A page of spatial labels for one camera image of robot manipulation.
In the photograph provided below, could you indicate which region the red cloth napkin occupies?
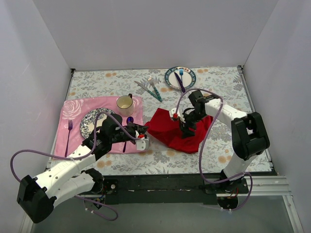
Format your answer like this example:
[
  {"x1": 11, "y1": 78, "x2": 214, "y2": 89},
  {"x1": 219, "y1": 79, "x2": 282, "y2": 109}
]
[{"x1": 145, "y1": 108, "x2": 213, "y2": 154}]

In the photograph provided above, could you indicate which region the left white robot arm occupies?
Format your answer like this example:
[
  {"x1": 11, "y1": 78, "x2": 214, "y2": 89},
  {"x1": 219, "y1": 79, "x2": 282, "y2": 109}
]
[{"x1": 17, "y1": 113, "x2": 149, "y2": 223}]

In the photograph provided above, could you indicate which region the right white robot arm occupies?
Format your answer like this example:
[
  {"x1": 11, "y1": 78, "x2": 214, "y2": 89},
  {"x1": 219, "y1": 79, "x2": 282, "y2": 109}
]
[{"x1": 173, "y1": 88, "x2": 270, "y2": 193}]

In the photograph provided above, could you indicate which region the purple spoon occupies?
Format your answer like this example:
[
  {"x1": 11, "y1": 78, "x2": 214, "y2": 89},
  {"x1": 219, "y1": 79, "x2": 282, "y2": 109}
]
[{"x1": 122, "y1": 116, "x2": 134, "y2": 153}]

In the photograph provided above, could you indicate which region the purple knife on plate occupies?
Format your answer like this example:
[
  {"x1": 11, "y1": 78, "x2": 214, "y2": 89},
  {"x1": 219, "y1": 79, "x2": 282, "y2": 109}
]
[{"x1": 174, "y1": 72, "x2": 186, "y2": 93}]

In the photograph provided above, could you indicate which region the cream enamel mug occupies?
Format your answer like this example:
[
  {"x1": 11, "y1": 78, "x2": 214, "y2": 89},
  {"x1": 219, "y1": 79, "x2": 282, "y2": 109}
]
[{"x1": 116, "y1": 94, "x2": 135, "y2": 117}]

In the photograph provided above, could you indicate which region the blue floral plate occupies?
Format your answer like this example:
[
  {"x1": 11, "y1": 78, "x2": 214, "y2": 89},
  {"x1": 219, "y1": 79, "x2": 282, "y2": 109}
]
[{"x1": 80, "y1": 108, "x2": 115, "y2": 139}]

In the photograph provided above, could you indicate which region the white plate blue rim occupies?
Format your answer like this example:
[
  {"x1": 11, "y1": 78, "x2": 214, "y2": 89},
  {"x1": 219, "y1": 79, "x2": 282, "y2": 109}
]
[{"x1": 164, "y1": 67, "x2": 197, "y2": 92}]

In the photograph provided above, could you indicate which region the blue fork on plate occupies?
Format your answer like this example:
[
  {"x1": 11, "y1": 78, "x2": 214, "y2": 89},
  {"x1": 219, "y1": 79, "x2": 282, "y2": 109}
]
[{"x1": 179, "y1": 69, "x2": 183, "y2": 82}]

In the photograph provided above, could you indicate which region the pink floral placemat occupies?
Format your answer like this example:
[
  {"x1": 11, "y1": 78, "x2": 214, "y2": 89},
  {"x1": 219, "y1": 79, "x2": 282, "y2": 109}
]
[{"x1": 53, "y1": 96, "x2": 147, "y2": 156}]

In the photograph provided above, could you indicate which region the purple fork on placemat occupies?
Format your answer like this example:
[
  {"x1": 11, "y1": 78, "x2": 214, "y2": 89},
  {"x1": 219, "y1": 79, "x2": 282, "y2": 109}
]
[{"x1": 64, "y1": 119, "x2": 73, "y2": 157}]

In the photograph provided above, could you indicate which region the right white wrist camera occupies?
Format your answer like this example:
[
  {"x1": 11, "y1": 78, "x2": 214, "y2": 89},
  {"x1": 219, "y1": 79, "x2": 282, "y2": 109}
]
[{"x1": 169, "y1": 108, "x2": 183, "y2": 121}]

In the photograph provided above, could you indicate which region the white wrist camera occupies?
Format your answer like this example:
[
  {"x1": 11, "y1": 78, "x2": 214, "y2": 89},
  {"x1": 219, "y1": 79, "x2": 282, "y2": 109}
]
[
  {"x1": 169, "y1": 108, "x2": 183, "y2": 121},
  {"x1": 135, "y1": 134, "x2": 150, "y2": 151}
]

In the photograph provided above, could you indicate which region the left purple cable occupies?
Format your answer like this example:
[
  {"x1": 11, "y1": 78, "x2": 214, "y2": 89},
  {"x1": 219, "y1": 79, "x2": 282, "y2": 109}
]
[{"x1": 10, "y1": 111, "x2": 144, "y2": 221}]

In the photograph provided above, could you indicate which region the purple cable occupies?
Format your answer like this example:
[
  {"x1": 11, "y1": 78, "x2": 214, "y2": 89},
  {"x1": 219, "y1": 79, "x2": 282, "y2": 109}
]
[
  {"x1": 175, "y1": 88, "x2": 253, "y2": 211},
  {"x1": 10, "y1": 111, "x2": 144, "y2": 221}
]

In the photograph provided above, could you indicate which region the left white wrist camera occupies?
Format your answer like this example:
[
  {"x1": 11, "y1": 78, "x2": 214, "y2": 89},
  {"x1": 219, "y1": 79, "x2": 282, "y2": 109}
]
[{"x1": 135, "y1": 134, "x2": 150, "y2": 151}]

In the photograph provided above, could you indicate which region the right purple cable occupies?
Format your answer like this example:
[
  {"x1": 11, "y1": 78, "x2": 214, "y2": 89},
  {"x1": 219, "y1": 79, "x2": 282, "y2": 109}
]
[{"x1": 175, "y1": 88, "x2": 253, "y2": 211}]

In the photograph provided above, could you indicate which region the teal handled knife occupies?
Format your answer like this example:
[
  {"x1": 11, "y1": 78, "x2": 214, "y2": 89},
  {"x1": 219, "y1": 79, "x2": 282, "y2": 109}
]
[{"x1": 135, "y1": 81, "x2": 163, "y2": 102}]

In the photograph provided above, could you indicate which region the teal handled fork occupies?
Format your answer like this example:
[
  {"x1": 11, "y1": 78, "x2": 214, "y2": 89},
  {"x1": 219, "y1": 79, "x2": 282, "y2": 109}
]
[{"x1": 148, "y1": 76, "x2": 160, "y2": 98}]

